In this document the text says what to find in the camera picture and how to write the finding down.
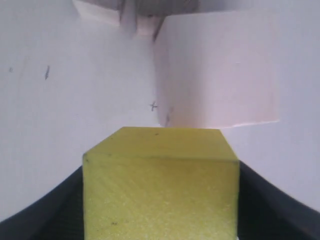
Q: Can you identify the large pale wooden cube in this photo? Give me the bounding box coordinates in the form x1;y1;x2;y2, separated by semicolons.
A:
153;9;279;129

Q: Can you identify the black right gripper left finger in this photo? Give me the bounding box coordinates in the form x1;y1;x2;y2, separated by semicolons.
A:
0;167;83;240

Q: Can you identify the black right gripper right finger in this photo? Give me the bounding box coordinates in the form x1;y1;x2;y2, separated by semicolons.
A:
237;162;320;240

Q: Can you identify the yellow cube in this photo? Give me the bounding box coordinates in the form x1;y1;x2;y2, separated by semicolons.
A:
82;127;240;240

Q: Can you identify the medium wooden cube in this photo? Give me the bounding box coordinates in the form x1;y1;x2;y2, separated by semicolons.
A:
72;0;137;28

